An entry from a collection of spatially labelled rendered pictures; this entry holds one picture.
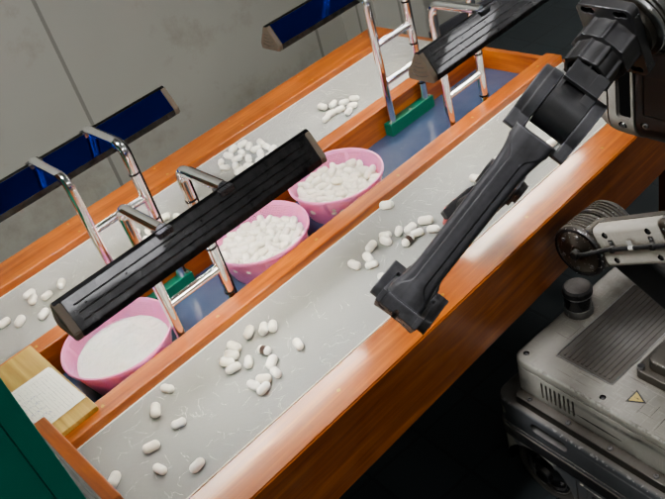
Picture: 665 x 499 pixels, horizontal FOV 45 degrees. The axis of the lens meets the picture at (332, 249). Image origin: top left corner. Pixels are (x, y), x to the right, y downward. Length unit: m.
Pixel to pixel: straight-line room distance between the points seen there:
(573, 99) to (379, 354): 0.70
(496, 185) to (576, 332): 0.90
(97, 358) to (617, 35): 1.33
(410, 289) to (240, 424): 0.56
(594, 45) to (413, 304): 0.43
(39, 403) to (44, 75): 1.86
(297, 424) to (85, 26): 2.30
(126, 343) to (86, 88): 1.76
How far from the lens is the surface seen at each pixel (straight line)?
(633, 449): 1.86
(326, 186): 2.18
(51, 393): 1.83
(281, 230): 2.07
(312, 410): 1.53
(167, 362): 1.76
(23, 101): 3.42
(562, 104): 1.11
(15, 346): 2.10
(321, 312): 1.76
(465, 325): 1.70
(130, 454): 1.66
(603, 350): 1.93
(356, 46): 2.89
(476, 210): 1.14
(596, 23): 1.16
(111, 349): 1.93
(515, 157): 1.13
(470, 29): 1.98
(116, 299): 1.47
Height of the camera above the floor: 1.87
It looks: 36 degrees down
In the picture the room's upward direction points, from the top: 17 degrees counter-clockwise
